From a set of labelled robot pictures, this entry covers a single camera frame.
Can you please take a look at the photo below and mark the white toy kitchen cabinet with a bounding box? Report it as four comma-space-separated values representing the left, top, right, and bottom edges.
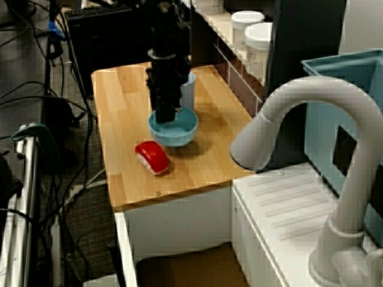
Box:
113, 184, 233, 287

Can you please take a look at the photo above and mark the red toy sushi piece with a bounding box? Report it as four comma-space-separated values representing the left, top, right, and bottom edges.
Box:
134, 141, 170, 176

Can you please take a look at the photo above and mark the dark bulky floor object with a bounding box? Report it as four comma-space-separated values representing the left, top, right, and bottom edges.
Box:
0, 151, 24, 210

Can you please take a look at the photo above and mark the black cabinet door handle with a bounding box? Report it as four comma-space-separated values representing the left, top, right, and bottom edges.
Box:
107, 242, 128, 287

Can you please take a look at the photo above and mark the dark tile backsplash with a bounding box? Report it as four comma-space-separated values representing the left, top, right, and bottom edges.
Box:
215, 44, 264, 119

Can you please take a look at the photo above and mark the grey toy faucet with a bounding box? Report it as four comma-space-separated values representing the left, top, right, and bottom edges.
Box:
229, 76, 383, 287

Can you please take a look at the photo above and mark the teal plastic bin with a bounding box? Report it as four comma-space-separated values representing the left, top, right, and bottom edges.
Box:
300, 50, 383, 249

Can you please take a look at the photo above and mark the black stand pole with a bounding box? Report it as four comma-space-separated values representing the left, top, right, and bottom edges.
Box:
44, 0, 65, 98

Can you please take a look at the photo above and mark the green clamp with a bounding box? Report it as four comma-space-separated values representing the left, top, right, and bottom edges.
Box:
11, 123, 62, 164

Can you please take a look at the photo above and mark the aluminium frame rail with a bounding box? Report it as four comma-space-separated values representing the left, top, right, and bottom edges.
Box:
0, 125, 42, 287

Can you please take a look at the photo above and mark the dark hutch frame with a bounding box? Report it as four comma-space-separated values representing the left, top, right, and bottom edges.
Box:
190, 0, 348, 173

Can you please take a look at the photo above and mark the light blue plastic cup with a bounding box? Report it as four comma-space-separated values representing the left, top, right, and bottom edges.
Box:
179, 71, 197, 111

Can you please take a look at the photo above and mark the blue plastic clip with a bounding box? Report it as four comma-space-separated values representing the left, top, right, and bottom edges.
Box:
48, 20, 67, 42

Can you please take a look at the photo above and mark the black computer tower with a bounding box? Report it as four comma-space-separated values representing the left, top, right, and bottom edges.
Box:
64, 4, 159, 98

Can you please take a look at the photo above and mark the black floor box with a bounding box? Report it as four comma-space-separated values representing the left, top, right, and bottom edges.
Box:
41, 96, 79, 168

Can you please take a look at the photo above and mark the light blue plastic bowl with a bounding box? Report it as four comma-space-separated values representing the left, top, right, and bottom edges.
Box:
148, 106, 199, 148

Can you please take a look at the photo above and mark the black floor cable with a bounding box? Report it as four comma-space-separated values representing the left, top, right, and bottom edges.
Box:
0, 207, 34, 287
0, 94, 98, 120
58, 113, 98, 287

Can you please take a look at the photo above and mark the white lidded plastic jar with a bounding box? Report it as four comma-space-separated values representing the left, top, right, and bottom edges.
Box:
244, 22, 275, 83
230, 11, 266, 50

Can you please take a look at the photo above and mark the white floor cable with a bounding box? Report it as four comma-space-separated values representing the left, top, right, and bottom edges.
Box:
58, 167, 108, 213

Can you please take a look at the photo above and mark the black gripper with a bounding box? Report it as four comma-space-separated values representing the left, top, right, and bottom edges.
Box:
145, 56, 193, 124

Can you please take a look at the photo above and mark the cream shelf board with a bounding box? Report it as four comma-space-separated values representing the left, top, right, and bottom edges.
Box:
205, 13, 267, 87

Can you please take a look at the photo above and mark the white toy sink unit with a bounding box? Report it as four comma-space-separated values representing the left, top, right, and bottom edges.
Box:
113, 163, 383, 287

